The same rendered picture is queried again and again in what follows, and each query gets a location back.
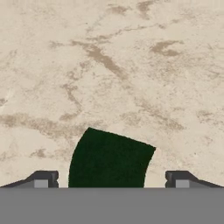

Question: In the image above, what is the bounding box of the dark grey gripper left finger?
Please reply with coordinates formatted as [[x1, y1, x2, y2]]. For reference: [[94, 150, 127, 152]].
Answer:
[[0, 170, 60, 189]]

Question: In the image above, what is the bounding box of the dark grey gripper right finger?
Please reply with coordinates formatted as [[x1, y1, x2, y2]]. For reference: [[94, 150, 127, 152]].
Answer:
[[164, 170, 224, 189]]

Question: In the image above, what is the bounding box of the dark green sponge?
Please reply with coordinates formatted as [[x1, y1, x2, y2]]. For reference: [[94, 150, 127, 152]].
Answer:
[[67, 126, 157, 189]]

